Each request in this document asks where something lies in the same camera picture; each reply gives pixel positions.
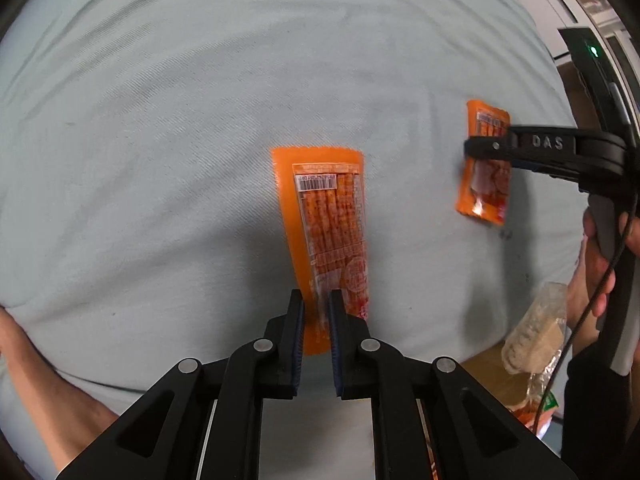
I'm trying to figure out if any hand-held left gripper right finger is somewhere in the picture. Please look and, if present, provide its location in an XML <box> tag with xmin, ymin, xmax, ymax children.
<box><xmin>327</xmin><ymin>290</ymin><xmax>576</xmax><ymax>480</ymax></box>

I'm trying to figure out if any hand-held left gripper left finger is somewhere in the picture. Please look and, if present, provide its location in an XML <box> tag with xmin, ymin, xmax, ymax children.
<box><xmin>55</xmin><ymin>289</ymin><xmax>305</xmax><ymax>480</ymax></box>

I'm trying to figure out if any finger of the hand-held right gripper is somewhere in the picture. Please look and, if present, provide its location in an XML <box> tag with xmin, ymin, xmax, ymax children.
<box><xmin>462</xmin><ymin>127</ymin><xmax>578</xmax><ymax>161</ymax></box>
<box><xmin>510</xmin><ymin>154</ymin><xmax>623</xmax><ymax>192</ymax></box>

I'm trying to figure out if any orange sausage snack packet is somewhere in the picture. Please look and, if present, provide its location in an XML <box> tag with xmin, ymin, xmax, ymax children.
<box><xmin>454</xmin><ymin>100</ymin><xmax>513</xmax><ymax>227</ymax></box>
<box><xmin>270</xmin><ymin>146</ymin><xmax>372</xmax><ymax>357</ymax></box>

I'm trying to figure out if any brown cardboard box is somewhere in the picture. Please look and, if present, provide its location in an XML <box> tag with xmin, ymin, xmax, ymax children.
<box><xmin>459</xmin><ymin>342</ymin><xmax>563</xmax><ymax>436</ymax></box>

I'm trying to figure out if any clear bag of biscuits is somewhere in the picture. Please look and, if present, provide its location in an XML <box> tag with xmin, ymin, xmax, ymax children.
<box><xmin>501</xmin><ymin>281</ymin><xmax>570</xmax><ymax>376</ymax></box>

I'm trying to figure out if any person's right hand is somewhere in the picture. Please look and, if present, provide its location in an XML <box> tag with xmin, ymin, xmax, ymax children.
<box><xmin>565</xmin><ymin>207</ymin><xmax>640</xmax><ymax>333</ymax></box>

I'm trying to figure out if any light blue bed sheet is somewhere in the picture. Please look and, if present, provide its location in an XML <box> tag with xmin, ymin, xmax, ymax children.
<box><xmin>0</xmin><ymin>0</ymin><xmax>601</xmax><ymax>480</ymax></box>

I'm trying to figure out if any person's dark clothing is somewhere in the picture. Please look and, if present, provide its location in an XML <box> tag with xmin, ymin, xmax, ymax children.
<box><xmin>559</xmin><ymin>342</ymin><xmax>640</xmax><ymax>480</ymax></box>

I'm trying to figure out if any person's bare leg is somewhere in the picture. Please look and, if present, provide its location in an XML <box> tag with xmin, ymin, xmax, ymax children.
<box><xmin>0</xmin><ymin>306</ymin><xmax>122</xmax><ymax>473</ymax></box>

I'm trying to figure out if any thin black cable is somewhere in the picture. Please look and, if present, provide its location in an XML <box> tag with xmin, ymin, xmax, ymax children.
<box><xmin>531</xmin><ymin>212</ymin><xmax>632</xmax><ymax>433</ymax></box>

